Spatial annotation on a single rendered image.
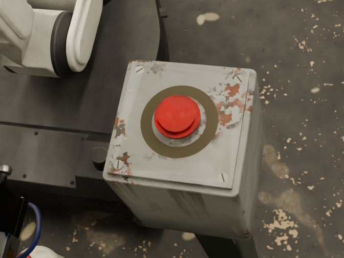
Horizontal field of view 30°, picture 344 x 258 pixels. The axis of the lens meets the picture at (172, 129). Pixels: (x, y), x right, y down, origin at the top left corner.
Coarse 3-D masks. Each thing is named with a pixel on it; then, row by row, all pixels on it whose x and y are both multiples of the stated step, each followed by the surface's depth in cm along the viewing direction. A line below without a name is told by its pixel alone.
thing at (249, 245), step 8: (200, 240) 87; (208, 240) 86; (216, 240) 85; (224, 240) 84; (232, 240) 83; (240, 240) 86; (248, 240) 97; (208, 248) 91; (216, 248) 90; (224, 248) 89; (232, 248) 88; (240, 248) 88; (248, 248) 99; (208, 256) 97; (216, 256) 96; (224, 256) 95; (232, 256) 94; (240, 256) 93; (248, 256) 100; (256, 256) 116
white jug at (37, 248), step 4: (36, 248) 136; (40, 248) 136; (44, 248) 137; (48, 248) 138; (32, 252) 134; (36, 252) 135; (40, 252) 135; (44, 252) 135; (48, 252) 136; (52, 252) 137; (16, 256) 131; (28, 256) 130; (32, 256) 133; (36, 256) 134; (40, 256) 134; (44, 256) 134; (48, 256) 135; (52, 256) 136; (56, 256) 138; (60, 256) 143
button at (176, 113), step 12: (180, 96) 55; (168, 108) 54; (180, 108) 54; (192, 108) 54; (156, 120) 55; (168, 120) 54; (180, 120) 54; (192, 120) 54; (168, 132) 54; (180, 132) 54; (192, 132) 54
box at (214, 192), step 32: (128, 64) 59; (160, 64) 58; (192, 64) 58; (128, 96) 57; (224, 96) 56; (256, 96) 58; (128, 128) 56; (224, 128) 54; (256, 128) 61; (128, 160) 55; (160, 160) 54; (192, 160) 54; (224, 160) 53; (256, 160) 65; (128, 192) 58; (160, 192) 55; (192, 192) 54; (224, 192) 53; (256, 192) 69; (160, 224) 68; (192, 224) 65; (224, 224) 62
